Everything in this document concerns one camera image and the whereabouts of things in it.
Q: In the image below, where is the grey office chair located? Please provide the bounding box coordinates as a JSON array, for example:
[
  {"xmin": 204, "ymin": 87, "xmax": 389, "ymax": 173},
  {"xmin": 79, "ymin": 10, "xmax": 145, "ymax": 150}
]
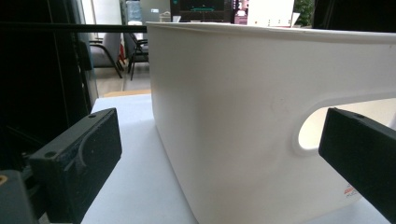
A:
[{"xmin": 89, "ymin": 32, "xmax": 125, "ymax": 79}]

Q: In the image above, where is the black horizontal metal bar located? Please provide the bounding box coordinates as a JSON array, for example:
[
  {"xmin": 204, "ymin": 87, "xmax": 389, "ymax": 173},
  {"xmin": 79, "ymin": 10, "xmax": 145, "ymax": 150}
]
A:
[{"xmin": 0, "ymin": 21, "xmax": 148, "ymax": 34}]

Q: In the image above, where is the green plant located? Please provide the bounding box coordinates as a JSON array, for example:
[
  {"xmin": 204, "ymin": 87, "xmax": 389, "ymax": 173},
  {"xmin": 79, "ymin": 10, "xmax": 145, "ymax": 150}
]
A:
[{"xmin": 293, "ymin": 0, "xmax": 316, "ymax": 27}]

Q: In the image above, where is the water dispenser bottle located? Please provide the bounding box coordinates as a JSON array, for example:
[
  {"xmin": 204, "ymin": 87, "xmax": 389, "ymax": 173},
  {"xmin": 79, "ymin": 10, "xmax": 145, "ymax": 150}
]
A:
[{"xmin": 125, "ymin": 0, "xmax": 143, "ymax": 25}]

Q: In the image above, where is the white board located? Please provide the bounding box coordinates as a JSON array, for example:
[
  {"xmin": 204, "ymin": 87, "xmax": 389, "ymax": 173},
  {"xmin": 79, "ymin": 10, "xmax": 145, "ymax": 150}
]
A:
[{"xmin": 247, "ymin": 0, "xmax": 295, "ymax": 28}]

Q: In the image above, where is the black metal chair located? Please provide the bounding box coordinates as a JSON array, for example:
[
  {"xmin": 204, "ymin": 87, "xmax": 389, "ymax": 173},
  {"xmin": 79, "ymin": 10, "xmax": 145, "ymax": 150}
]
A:
[{"xmin": 123, "ymin": 32, "xmax": 149, "ymax": 81}]

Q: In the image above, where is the white plastic storage bin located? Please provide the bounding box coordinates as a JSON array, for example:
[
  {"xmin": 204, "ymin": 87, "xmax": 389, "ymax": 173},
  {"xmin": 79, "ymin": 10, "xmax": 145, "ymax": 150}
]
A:
[{"xmin": 145, "ymin": 21, "xmax": 396, "ymax": 224}]

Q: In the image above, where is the dark metal stand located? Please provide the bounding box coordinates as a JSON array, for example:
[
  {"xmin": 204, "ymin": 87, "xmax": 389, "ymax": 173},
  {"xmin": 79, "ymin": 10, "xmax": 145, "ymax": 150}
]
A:
[{"xmin": 0, "ymin": 0, "xmax": 99, "ymax": 171}]

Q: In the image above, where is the dark monitor screen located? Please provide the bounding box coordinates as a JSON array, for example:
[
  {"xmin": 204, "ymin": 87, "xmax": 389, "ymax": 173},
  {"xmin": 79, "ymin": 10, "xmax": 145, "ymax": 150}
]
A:
[{"xmin": 169, "ymin": 0, "xmax": 235, "ymax": 23}]

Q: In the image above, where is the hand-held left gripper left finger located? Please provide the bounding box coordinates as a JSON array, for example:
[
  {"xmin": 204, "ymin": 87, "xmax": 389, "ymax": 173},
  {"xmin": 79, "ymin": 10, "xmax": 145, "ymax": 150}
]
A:
[{"xmin": 28, "ymin": 107, "xmax": 123, "ymax": 224}]

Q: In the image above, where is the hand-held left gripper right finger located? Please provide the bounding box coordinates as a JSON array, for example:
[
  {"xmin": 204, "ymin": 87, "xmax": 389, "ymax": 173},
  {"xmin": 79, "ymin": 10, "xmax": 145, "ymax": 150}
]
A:
[{"xmin": 318, "ymin": 106, "xmax": 396, "ymax": 224}]

